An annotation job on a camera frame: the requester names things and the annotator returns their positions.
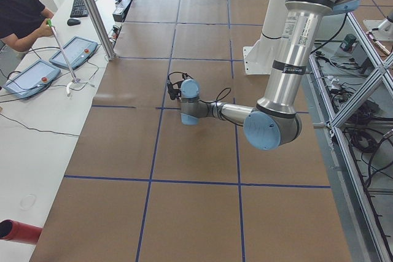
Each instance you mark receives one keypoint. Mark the white hook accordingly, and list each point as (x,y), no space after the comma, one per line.
(70,87)

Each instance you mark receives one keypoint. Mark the person in black shirt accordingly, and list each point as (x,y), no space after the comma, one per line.
(23,22)

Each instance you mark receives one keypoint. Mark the red cylinder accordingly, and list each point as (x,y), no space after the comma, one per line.
(15,231)

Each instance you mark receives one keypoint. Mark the aluminium frame post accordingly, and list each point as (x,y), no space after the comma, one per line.
(100,29)

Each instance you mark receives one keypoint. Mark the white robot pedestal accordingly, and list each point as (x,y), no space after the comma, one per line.
(258,59)

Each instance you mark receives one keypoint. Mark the lower blue teach pendant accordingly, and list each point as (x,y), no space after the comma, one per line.
(32,80)

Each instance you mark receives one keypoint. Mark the brown paper table cover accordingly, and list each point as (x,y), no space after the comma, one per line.
(141,186)

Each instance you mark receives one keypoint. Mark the blue teach pendant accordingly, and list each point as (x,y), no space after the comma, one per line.
(32,80)
(77,51)

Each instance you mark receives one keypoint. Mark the black keyboard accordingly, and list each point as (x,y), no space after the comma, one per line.
(78,9)

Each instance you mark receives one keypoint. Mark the aluminium side frame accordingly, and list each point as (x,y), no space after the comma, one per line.
(351,74)

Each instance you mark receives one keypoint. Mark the upper blue teach pendant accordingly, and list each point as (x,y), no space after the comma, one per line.
(77,51)

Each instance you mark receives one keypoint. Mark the black computer mouse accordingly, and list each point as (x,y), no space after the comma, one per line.
(73,22)

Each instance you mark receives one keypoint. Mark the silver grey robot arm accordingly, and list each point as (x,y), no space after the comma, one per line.
(273,121)

